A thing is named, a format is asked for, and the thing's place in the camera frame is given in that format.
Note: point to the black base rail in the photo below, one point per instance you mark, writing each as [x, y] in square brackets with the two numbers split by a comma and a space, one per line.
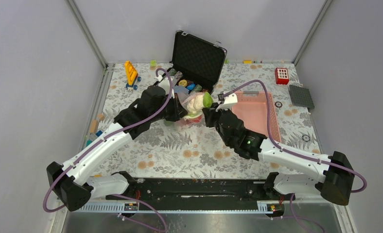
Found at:
[203, 194]

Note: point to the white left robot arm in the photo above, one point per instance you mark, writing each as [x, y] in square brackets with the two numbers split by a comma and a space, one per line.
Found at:
[71, 181]

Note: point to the black poker chip case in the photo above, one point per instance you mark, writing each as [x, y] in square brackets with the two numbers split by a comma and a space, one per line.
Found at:
[200, 61]

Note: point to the clear pink zip top bag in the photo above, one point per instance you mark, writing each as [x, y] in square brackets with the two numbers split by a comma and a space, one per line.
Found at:
[176, 109]

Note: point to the pink plastic basket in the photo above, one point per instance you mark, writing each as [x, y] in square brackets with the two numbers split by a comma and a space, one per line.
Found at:
[257, 110]

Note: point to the red toy block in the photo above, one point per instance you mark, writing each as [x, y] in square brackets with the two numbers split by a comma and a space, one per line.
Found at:
[282, 76]

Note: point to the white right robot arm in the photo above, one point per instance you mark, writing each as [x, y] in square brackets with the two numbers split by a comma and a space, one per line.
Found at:
[330, 176]

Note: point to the grey building baseplate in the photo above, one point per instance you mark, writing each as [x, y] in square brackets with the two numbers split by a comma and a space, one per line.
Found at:
[300, 96]

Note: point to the green toy leaf vegetable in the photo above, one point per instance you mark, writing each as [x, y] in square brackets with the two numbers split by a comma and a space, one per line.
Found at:
[207, 100]

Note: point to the blue toy block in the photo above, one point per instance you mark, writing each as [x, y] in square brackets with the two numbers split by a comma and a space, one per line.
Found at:
[92, 137]

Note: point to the loose poker chip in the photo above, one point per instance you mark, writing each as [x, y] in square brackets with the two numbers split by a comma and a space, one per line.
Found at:
[306, 138]
[278, 104]

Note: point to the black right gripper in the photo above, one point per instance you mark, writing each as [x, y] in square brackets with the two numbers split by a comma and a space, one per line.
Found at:
[211, 113]

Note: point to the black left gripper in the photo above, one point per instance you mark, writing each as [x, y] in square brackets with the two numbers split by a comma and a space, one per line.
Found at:
[179, 111]

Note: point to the yellow toy ladder cart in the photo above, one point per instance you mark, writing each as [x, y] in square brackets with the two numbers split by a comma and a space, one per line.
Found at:
[132, 75]

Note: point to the white toy dumpling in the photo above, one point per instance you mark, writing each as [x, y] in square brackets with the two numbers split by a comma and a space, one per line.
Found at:
[194, 106]

